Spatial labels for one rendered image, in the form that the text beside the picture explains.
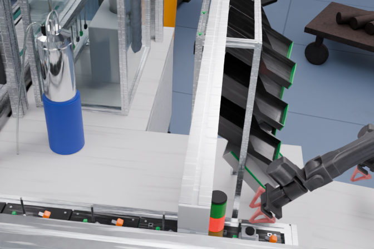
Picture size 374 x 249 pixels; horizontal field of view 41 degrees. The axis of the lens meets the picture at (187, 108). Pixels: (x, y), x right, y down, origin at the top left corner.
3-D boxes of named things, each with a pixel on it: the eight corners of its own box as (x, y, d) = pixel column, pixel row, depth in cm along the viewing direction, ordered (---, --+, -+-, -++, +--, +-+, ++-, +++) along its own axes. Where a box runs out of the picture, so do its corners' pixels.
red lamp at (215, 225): (224, 218, 136) (226, 205, 133) (223, 233, 131) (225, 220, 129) (205, 217, 136) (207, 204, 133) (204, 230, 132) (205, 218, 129)
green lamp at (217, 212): (226, 205, 133) (227, 192, 130) (225, 219, 129) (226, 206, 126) (207, 203, 133) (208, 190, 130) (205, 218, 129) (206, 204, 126)
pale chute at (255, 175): (275, 185, 193) (285, 181, 191) (270, 209, 183) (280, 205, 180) (229, 134, 186) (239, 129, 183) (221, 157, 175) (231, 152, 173)
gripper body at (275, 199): (262, 209, 148) (282, 198, 144) (262, 184, 156) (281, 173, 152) (277, 221, 150) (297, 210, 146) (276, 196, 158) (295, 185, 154)
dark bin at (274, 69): (292, 68, 163) (305, 51, 159) (288, 89, 153) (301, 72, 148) (219, 23, 162) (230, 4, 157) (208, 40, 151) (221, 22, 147)
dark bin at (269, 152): (278, 145, 182) (290, 132, 177) (273, 168, 171) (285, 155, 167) (212, 104, 180) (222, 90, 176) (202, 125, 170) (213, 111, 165)
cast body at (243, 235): (257, 240, 166) (260, 225, 162) (257, 250, 163) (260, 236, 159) (231, 237, 167) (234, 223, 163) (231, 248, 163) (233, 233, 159)
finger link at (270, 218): (242, 221, 152) (265, 208, 147) (242, 204, 157) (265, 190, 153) (257, 233, 154) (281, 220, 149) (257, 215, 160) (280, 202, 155)
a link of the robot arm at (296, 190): (310, 194, 145) (311, 182, 149) (295, 179, 143) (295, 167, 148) (292, 205, 148) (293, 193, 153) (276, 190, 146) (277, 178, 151)
